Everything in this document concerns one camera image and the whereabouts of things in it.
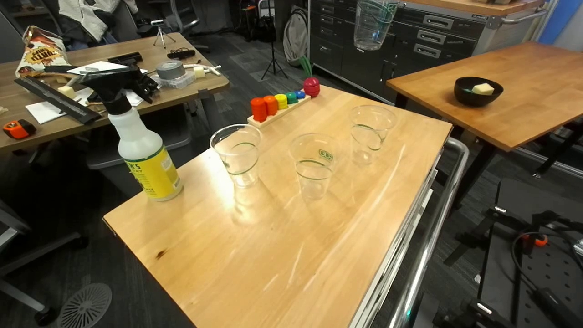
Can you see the white yellow spray bottle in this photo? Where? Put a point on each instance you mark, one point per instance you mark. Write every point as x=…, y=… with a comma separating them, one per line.
x=140, y=147

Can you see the white jacket on chair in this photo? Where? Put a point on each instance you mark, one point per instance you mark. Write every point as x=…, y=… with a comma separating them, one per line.
x=96, y=16

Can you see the clear cup with green logo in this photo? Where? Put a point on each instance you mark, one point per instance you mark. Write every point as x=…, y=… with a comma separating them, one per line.
x=313, y=160

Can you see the grey tape roll stack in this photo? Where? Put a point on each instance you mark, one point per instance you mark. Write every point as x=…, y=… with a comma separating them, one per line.
x=171, y=73

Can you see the orange black tape measure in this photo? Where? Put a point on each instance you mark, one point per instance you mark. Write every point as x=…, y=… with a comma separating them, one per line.
x=18, y=129

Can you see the orange clamp handle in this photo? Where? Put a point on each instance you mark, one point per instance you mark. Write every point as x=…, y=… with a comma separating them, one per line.
x=535, y=240

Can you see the orange toy cylinder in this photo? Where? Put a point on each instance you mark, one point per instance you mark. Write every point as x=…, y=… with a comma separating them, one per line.
x=269, y=104

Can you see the wooden toy base board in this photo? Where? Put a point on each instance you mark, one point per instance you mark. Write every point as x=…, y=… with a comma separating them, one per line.
x=278, y=113

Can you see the black bowl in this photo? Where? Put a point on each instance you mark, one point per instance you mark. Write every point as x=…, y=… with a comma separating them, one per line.
x=462, y=91

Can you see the wooden side table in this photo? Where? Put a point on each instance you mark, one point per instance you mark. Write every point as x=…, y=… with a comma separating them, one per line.
x=541, y=91

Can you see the yellow toy cylinder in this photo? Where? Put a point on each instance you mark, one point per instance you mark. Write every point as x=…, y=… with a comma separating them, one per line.
x=280, y=100

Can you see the yellow food in bowl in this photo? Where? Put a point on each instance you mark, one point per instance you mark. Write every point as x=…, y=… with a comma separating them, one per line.
x=482, y=87

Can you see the red toy cylinder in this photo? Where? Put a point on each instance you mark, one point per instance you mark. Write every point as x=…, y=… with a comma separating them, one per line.
x=258, y=109

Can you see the red radish toy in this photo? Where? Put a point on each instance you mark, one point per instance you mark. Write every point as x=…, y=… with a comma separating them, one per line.
x=311, y=87

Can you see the black keyboard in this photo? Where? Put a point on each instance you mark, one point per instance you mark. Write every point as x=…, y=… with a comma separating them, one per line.
x=80, y=113

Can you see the steel cart frame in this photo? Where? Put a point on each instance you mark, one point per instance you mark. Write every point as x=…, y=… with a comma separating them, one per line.
x=393, y=289

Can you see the snack chip bag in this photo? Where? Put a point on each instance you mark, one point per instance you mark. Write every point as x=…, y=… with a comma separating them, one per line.
x=40, y=47

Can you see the blue toy cylinder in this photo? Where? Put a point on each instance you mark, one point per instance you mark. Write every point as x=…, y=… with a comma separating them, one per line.
x=298, y=94

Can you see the clear plastic cup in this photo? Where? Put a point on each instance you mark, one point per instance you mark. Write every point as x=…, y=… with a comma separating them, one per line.
x=369, y=125
x=371, y=22
x=236, y=147

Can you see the green toy cylinder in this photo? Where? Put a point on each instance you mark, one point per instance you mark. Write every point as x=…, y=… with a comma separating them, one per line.
x=291, y=96

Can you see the white paper sheet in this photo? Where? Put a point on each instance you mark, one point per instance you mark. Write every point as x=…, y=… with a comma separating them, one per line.
x=43, y=111

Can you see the grey tool cabinet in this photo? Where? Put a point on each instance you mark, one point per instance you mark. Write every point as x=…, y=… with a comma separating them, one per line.
x=422, y=32

